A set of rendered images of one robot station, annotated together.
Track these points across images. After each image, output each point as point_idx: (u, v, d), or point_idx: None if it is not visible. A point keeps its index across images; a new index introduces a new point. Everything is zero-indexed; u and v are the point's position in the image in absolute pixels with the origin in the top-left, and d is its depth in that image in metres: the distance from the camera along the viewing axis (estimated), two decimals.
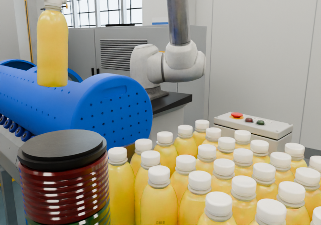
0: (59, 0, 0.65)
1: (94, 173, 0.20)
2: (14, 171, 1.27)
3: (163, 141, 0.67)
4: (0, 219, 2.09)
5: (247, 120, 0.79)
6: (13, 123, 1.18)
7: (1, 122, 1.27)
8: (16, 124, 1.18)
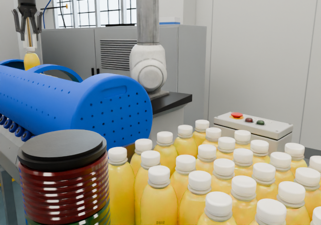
0: (33, 48, 1.31)
1: (94, 173, 0.20)
2: (14, 171, 1.27)
3: (163, 141, 0.67)
4: (0, 219, 2.09)
5: (247, 120, 0.79)
6: (13, 123, 1.18)
7: (1, 122, 1.27)
8: (16, 124, 1.18)
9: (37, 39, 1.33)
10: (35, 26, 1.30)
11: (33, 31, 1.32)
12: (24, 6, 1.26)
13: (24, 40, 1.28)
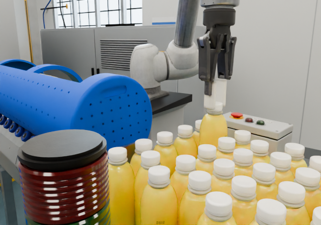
0: None
1: (94, 173, 0.20)
2: (14, 171, 1.27)
3: (163, 141, 0.67)
4: (0, 219, 2.09)
5: (247, 120, 0.79)
6: (13, 123, 1.18)
7: (2, 122, 1.27)
8: (16, 124, 1.18)
9: (225, 89, 0.71)
10: (226, 64, 0.69)
11: (219, 74, 0.71)
12: (218, 29, 0.64)
13: (210, 95, 0.67)
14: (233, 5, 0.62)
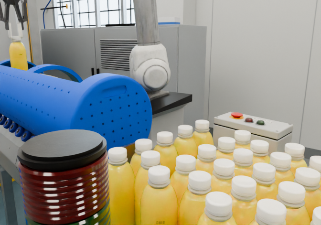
0: None
1: (94, 173, 0.20)
2: (14, 171, 1.27)
3: (163, 141, 0.67)
4: (0, 219, 2.09)
5: (247, 120, 0.79)
6: (13, 123, 1.18)
7: (2, 122, 1.27)
8: (16, 124, 1.18)
9: (23, 28, 1.28)
10: (19, 14, 1.25)
11: (18, 20, 1.27)
12: None
13: (8, 29, 1.24)
14: None
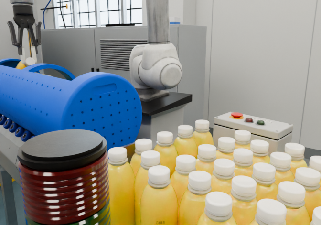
0: None
1: (94, 173, 0.20)
2: (14, 171, 1.27)
3: (163, 141, 0.67)
4: (0, 219, 2.09)
5: (247, 120, 0.79)
6: (9, 128, 1.19)
7: (3, 115, 1.30)
8: None
9: (37, 53, 1.20)
10: (33, 37, 1.18)
11: (32, 44, 1.20)
12: (20, 16, 1.13)
13: (21, 55, 1.16)
14: (25, 3, 1.11)
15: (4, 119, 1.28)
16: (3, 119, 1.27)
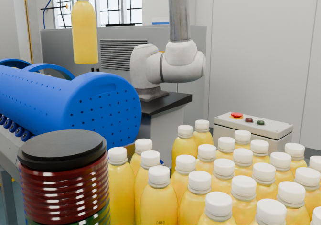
0: None
1: (94, 173, 0.20)
2: (14, 171, 1.27)
3: None
4: (0, 219, 2.09)
5: (247, 120, 0.79)
6: (9, 128, 1.19)
7: (3, 115, 1.30)
8: (11, 127, 1.20)
9: None
10: None
11: None
12: None
13: None
14: None
15: (4, 119, 1.28)
16: (3, 119, 1.27)
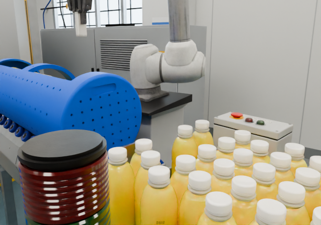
0: None
1: (94, 173, 0.20)
2: (14, 171, 1.27)
3: None
4: (0, 219, 2.09)
5: (247, 120, 0.79)
6: (9, 128, 1.19)
7: (3, 115, 1.30)
8: (11, 127, 1.20)
9: (81, 22, 0.81)
10: None
11: None
12: None
13: (76, 24, 0.83)
14: None
15: (4, 119, 1.28)
16: (3, 119, 1.27)
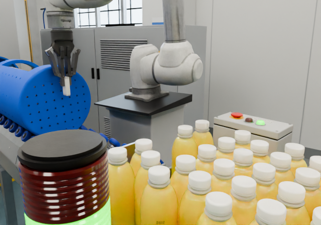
0: None
1: (94, 173, 0.20)
2: (14, 171, 1.27)
3: None
4: (0, 219, 2.09)
5: (247, 120, 0.79)
6: (12, 128, 1.17)
7: None
8: (12, 132, 1.17)
9: (61, 84, 1.03)
10: (59, 67, 1.02)
11: (64, 74, 1.02)
12: None
13: None
14: None
15: (2, 116, 1.30)
16: (1, 116, 1.30)
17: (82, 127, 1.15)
